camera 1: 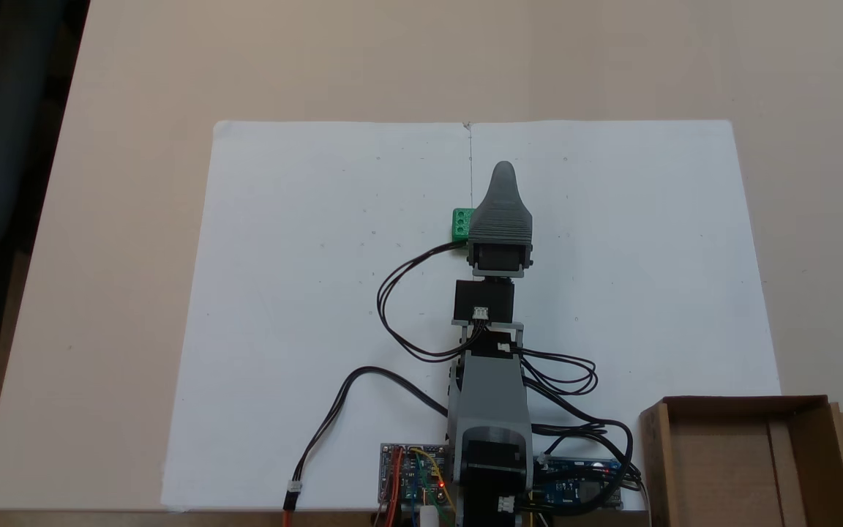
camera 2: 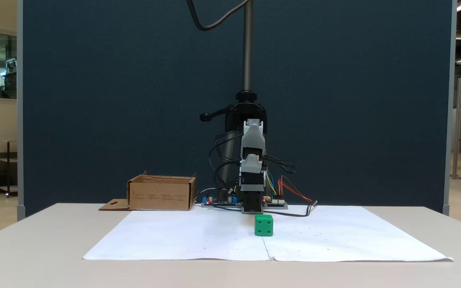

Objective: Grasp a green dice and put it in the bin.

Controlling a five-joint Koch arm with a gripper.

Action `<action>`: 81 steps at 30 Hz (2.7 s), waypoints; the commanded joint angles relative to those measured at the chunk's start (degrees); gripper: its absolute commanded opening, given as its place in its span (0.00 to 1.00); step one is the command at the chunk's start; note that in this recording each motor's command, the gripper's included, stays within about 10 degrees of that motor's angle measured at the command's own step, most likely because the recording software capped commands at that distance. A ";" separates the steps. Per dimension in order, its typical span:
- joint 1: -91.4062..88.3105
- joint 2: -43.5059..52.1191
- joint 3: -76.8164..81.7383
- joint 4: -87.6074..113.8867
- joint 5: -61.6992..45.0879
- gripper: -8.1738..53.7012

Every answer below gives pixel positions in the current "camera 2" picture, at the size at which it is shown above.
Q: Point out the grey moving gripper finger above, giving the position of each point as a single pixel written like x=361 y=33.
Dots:
x=251 y=164

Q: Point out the green die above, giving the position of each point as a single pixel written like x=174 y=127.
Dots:
x=263 y=226

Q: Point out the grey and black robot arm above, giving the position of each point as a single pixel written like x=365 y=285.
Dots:
x=253 y=136

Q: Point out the circuit board with white connectors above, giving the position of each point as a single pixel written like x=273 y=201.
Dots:
x=276 y=204

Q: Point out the circuit board with blue parts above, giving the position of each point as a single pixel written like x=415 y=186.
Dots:
x=218 y=202

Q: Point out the white paper sheet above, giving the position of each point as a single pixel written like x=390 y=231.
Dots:
x=198 y=240

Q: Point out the brown cardboard box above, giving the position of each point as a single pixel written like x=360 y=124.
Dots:
x=160 y=196

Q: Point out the black tripod with metal pole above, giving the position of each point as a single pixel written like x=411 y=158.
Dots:
x=248 y=48

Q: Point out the dark blue partition panel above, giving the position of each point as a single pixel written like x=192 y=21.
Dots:
x=114 y=100

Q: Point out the black shelf cart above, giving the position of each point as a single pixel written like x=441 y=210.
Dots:
x=7 y=160

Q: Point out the framed wall window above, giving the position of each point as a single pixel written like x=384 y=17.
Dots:
x=4 y=66

